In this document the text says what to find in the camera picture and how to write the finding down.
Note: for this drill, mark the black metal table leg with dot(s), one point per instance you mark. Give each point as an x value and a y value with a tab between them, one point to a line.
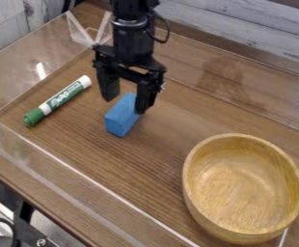
26	211

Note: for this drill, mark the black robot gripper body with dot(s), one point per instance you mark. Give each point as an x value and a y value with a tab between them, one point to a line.
130	54

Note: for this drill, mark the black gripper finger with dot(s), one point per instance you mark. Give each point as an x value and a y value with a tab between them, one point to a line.
109	81
149	86

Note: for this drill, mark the blue rectangular block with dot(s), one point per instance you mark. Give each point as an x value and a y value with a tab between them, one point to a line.
121	117

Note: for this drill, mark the green Expo marker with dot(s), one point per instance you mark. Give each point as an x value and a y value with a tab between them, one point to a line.
51	104

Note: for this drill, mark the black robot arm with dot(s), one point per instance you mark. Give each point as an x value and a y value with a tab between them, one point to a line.
131	10

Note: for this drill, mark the brown wooden bowl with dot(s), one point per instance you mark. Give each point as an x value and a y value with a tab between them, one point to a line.
241	188

